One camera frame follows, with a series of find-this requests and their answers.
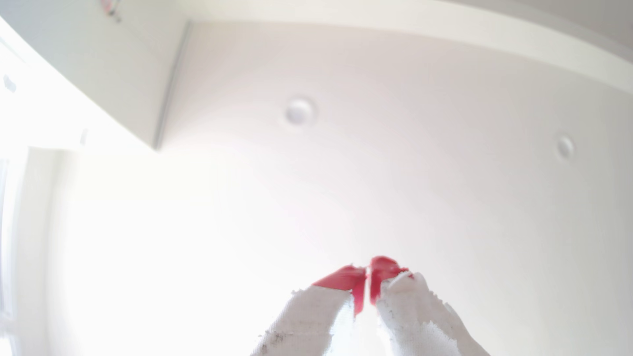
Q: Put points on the small grey wall fixture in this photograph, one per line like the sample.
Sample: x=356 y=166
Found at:
x=9 y=83

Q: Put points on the white window frame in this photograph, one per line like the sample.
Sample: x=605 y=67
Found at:
x=6 y=257

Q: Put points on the round recessed ceiling light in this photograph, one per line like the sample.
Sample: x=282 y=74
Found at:
x=299 y=111
x=564 y=147

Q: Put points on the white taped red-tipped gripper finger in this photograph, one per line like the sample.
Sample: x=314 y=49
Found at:
x=415 y=316
x=306 y=316

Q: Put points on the small red ceiling fixture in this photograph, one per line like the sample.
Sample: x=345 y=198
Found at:
x=109 y=7

